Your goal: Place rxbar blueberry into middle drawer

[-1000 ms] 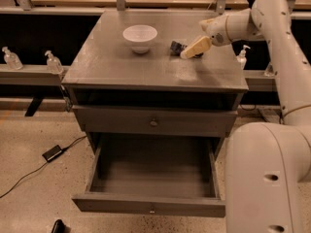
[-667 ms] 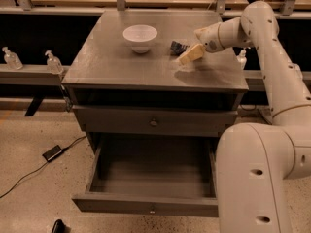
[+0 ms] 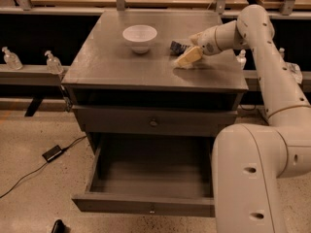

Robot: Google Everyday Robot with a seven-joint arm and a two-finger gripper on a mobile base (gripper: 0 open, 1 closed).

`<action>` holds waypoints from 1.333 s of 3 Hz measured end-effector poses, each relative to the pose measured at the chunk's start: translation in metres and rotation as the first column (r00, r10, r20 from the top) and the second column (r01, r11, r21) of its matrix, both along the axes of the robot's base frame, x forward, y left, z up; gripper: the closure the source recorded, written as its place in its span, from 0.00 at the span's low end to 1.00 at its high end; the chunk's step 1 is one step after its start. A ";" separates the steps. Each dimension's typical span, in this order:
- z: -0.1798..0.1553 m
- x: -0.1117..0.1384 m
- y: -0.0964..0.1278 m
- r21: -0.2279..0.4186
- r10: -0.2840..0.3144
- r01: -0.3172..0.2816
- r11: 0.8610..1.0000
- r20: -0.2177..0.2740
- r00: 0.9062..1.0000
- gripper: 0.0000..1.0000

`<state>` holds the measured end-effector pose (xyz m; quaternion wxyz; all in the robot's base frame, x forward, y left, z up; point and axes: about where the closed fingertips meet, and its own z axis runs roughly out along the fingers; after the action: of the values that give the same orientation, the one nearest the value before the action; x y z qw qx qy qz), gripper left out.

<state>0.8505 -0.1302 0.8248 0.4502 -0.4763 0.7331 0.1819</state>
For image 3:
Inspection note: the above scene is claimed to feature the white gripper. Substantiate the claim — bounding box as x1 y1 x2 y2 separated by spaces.
174 26 222 69

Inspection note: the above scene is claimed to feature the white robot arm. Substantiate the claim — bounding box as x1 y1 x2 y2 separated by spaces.
174 5 311 233

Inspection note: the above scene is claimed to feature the grey wooden drawer cabinet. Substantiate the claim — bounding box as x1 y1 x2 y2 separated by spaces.
62 10 248 147

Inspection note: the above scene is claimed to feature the closed grey top drawer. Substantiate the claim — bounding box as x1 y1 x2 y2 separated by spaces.
73 106 237 137

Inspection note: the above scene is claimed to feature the open grey middle drawer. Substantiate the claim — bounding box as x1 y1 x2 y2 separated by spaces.
72 134 215 217

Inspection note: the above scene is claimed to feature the clear pump bottle right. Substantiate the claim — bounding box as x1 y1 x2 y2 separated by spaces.
236 50 247 69

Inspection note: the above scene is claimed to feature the clear pump bottle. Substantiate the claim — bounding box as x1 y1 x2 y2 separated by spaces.
45 50 64 75
236 50 247 69
2 47 23 70

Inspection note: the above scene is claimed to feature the white ceramic bowl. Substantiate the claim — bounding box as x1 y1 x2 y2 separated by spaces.
122 24 157 53

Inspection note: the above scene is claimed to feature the clear plastic water bottle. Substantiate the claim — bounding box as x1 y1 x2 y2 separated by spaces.
279 48 285 58

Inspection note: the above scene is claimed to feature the crumpled white packet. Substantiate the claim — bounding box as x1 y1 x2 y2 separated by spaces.
287 62 303 84

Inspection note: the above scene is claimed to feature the black power adapter brick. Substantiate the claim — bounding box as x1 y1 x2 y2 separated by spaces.
42 146 62 163

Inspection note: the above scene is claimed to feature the clear pump bottle far left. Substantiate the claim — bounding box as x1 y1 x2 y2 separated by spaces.
2 47 23 70

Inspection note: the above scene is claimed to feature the black object floor bottom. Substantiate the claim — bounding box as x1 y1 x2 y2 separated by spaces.
51 219 65 233

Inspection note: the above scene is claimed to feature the black adapter cable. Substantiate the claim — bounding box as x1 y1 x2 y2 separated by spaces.
0 135 87 200

